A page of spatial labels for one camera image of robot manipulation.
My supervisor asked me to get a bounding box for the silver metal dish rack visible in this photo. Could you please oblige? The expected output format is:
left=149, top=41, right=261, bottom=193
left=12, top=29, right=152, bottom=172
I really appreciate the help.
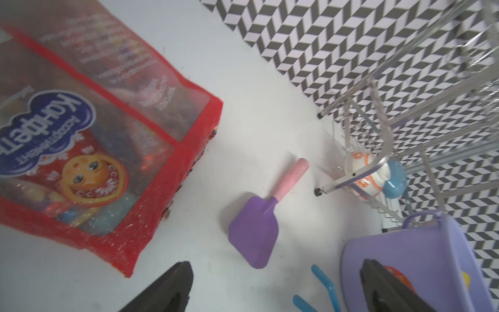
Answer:
left=314, top=1, right=498, bottom=230

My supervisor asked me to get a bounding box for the yellow plastic shovel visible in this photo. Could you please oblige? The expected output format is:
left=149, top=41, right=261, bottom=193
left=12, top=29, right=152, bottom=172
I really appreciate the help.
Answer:
left=461, top=271, right=471, bottom=291

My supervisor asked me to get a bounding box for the purple rake pink handle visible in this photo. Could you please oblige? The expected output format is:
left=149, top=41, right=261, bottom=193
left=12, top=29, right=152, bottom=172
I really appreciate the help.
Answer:
left=228, top=158, right=309, bottom=269

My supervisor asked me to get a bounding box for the white orange patterned bowl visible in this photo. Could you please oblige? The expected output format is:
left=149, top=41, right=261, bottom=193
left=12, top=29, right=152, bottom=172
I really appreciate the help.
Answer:
left=342, top=151, right=391, bottom=200

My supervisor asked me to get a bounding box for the blue bowl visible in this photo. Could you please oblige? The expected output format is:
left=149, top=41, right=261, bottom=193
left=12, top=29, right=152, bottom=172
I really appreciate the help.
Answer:
left=382, top=159, right=408, bottom=199

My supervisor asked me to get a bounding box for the purple plastic bucket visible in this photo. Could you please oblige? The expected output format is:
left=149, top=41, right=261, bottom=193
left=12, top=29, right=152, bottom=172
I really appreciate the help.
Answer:
left=340, top=211, right=495, bottom=311

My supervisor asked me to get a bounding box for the blue fork yellow handle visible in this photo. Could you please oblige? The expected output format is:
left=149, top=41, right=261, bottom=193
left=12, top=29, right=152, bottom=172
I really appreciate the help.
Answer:
left=292, top=264, right=343, bottom=312

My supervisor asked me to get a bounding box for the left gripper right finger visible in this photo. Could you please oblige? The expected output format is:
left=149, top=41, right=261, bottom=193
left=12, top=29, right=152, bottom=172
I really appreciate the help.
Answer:
left=360, top=259, right=435, bottom=312

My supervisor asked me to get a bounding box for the red snack bag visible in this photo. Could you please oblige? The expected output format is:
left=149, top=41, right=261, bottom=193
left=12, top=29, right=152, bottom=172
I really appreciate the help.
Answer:
left=1, top=1, right=223, bottom=277

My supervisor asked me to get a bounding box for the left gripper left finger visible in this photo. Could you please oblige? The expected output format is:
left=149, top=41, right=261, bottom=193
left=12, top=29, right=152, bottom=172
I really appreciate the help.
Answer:
left=121, top=261, right=194, bottom=312

